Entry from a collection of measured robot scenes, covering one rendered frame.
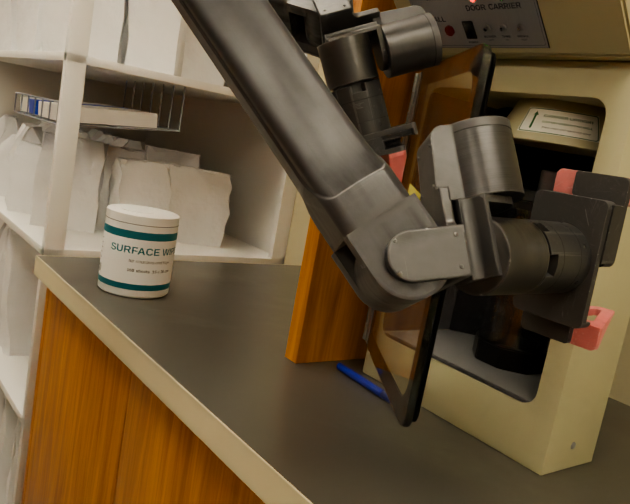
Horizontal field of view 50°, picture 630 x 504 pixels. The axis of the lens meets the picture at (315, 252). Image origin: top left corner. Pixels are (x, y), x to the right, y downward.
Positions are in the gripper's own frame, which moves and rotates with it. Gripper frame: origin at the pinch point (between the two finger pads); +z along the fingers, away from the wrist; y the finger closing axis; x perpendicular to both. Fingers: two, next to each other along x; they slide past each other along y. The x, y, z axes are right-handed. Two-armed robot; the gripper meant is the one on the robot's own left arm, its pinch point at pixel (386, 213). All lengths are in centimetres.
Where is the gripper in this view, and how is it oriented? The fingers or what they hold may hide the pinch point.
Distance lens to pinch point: 76.3
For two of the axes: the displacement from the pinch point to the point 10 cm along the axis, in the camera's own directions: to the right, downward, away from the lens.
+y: -9.6, 2.6, -0.1
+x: 0.5, 1.6, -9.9
